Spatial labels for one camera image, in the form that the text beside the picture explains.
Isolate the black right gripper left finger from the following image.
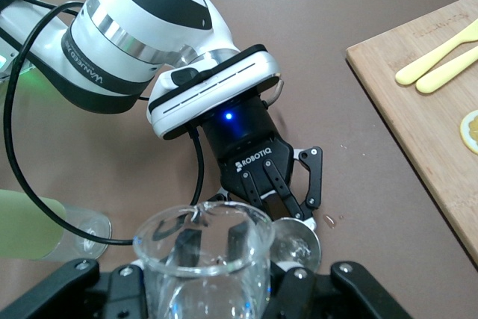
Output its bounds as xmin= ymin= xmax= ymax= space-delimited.
xmin=0 ymin=258 xmax=150 ymax=319

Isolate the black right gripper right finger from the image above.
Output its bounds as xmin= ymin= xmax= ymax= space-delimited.
xmin=267 ymin=260 xmax=418 ymax=319

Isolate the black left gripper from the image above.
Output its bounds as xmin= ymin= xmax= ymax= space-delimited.
xmin=199 ymin=93 xmax=324 ymax=231

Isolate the steel double jigger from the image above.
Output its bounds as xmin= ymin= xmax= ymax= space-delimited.
xmin=274 ymin=217 xmax=322 ymax=273

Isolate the clear glass beaker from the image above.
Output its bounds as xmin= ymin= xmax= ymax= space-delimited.
xmin=132 ymin=201 xmax=277 ymax=319

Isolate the green sleeved glass bottle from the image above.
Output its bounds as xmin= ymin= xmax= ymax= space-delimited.
xmin=0 ymin=190 xmax=113 ymax=262

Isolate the wooden cutting board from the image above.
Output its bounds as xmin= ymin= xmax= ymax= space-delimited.
xmin=345 ymin=0 xmax=478 ymax=264

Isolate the yellow plastic knife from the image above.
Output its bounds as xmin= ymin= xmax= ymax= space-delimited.
xmin=395 ymin=18 xmax=478 ymax=86

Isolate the lemon slice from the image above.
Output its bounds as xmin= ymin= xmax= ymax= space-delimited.
xmin=459 ymin=109 xmax=478 ymax=155

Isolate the yellow plastic fork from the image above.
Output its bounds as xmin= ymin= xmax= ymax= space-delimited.
xmin=415 ymin=46 xmax=478 ymax=95

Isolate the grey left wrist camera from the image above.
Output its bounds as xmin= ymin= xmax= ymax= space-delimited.
xmin=147 ymin=45 xmax=282 ymax=140

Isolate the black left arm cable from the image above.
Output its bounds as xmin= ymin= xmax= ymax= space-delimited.
xmin=3 ymin=0 xmax=205 ymax=247

